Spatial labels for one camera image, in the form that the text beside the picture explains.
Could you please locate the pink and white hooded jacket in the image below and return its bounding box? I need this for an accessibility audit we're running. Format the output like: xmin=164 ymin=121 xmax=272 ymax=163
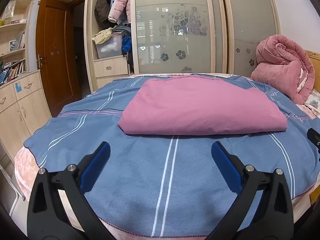
xmin=118 ymin=76 xmax=287 ymax=136

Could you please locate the pink floral bed cover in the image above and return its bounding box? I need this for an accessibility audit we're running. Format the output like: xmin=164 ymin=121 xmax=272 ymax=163
xmin=15 ymin=76 xmax=319 ymax=239

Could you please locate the wooden headboard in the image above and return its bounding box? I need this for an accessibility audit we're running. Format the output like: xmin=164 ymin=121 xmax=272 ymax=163
xmin=306 ymin=50 xmax=320 ymax=93

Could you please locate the rolled pink quilt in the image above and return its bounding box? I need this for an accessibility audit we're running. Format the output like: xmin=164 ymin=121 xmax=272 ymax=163
xmin=251 ymin=35 xmax=315 ymax=105

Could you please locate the blue plaid bed sheet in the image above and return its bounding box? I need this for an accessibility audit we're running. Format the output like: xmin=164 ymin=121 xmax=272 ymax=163
xmin=24 ymin=75 xmax=319 ymax=237

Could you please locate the light wood bookshelf cabinet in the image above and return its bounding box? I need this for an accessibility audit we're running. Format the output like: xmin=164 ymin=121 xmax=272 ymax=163
xmin=1 ymin=0 xmax=51 ymax=160

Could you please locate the frosted glass wardrobe door right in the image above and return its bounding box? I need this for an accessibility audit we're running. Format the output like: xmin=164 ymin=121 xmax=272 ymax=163
xmin=224 ymin=0 xmax=280 ymax=77

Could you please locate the frosted glass wardrobe door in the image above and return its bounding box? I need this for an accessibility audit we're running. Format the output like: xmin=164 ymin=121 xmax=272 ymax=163
xmin=224 ymin=0 xmax=280 ymax=77
xmin=132 ymin=0 xmax=214 ymax=74

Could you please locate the row of books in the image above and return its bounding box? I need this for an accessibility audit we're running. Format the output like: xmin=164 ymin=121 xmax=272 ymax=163
xmin=0 ymin=59 xmax=25 ymax=86

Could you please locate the brown wooden door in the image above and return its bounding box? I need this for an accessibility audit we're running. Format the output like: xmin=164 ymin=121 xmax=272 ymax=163
xmin=36 ymin=0 xmax=81 ymax=117

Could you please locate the wardrobe wooden drawer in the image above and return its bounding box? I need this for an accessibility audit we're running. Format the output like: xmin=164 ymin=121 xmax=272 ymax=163
xmin=94 ymin=56 xmax=129 ymax=77

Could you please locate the frosted glass wardrobe door left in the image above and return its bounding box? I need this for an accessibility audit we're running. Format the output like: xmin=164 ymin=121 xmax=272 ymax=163
xmin=132 ymin=0 xmax=214 ymax=74

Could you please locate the translucent plastic storage box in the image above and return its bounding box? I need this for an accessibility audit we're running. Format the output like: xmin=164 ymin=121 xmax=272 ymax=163
xmin=96 ymin=34 xmax=122 ymax=59

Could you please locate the cream crumpled cloth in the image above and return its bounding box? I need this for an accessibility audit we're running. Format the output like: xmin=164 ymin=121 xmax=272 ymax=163
xmin=92 ymin=28 xmax=113 ymax=45

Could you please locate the blue garment in wardrobe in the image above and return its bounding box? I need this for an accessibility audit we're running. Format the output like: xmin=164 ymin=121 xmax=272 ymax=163
xmin=121 ymin=35 xmax=132 ymax=55

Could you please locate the dark brown hanging coat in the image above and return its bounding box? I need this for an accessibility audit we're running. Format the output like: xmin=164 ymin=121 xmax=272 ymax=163
xmin=94 ymin=0 xmax=116 ymax=29

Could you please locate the pink puffer jacket hanging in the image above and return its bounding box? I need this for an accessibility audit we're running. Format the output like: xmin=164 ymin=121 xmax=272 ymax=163
xmin=108 ymin=0 xmax=131 ymax=23

